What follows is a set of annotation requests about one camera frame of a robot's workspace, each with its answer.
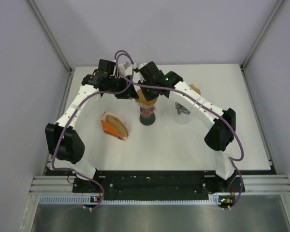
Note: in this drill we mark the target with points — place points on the red lidded coffee carafe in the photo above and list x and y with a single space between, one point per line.
147 120

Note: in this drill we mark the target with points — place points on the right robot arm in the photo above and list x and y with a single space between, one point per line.
219 137

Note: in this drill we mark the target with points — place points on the stack of brown filters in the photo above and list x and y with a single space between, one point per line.
118 125

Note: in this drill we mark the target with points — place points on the dark grey plastic dripper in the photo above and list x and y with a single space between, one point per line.
181 109

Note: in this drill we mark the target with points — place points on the clear plastic dripper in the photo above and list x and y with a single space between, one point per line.
146 110

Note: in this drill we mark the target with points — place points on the brown paper coffee filter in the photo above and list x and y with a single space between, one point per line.
195 89

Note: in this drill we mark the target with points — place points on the grey slotted cable duct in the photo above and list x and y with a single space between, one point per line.
92 200

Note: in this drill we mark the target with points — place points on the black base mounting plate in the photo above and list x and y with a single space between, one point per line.
158 185

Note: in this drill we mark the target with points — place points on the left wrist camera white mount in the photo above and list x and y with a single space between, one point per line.
122 68

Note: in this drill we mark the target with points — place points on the clear glass with brown band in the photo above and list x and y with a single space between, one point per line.
182 119

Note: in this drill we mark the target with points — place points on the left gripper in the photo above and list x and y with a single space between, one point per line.
129 94

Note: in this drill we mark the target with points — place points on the aluminium corner post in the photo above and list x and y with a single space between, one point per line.
49 35
279 4

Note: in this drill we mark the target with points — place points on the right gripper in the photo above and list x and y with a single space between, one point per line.
148 97

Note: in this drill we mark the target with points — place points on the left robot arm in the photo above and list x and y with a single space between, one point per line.
63 140

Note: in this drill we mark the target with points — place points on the aluminium front rail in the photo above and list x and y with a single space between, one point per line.
254 184

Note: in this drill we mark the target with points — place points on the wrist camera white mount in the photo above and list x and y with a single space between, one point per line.
136 68
122 68

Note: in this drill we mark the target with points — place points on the orange coffee filter box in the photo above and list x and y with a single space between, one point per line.
110 130

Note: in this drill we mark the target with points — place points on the left aluminium corner post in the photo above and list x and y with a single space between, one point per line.
49 35

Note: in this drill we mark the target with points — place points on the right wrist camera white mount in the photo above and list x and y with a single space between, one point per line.
136 68

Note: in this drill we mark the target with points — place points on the right aluminium corner post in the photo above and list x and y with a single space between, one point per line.
279 4

